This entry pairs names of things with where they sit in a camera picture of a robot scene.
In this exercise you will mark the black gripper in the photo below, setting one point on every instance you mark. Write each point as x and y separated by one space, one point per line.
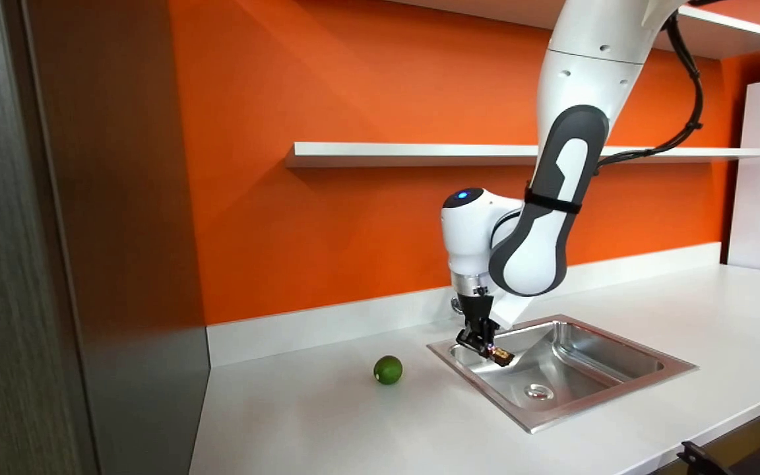
479 325

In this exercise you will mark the brown snack packet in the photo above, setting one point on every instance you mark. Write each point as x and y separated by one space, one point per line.
501 356

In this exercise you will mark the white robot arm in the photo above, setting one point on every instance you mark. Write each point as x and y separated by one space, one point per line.
504 251

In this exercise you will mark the stainless steel sink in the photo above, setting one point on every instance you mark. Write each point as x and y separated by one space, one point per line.
558 368

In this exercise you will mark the green lime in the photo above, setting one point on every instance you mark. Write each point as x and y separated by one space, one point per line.
388 371

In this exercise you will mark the upper white shelf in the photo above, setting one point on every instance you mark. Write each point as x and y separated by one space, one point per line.
704 33

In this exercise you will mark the grey wood cabinet panel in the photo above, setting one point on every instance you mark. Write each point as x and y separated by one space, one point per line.
104 355

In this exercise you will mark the white wall shelf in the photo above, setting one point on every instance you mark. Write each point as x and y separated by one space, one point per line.
452 155

